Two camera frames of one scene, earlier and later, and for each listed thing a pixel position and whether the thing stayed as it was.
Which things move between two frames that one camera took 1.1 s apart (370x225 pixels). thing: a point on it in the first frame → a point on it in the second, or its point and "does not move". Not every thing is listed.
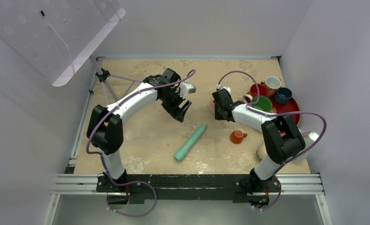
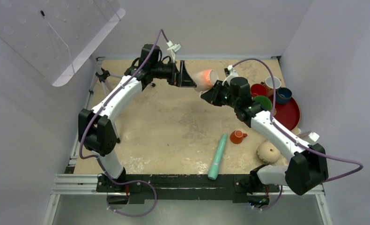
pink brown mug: [272, 83] does not move
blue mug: [283, 95] does not move
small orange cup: [237, 136] does not move
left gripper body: [172, 101] → [173, 78]
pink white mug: [211, 106] → [204, 79]
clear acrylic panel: [57, 37] does not move
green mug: [263, 103] does not move
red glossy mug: [254, 91] does not move
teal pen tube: [180, 153] → [214, 168]
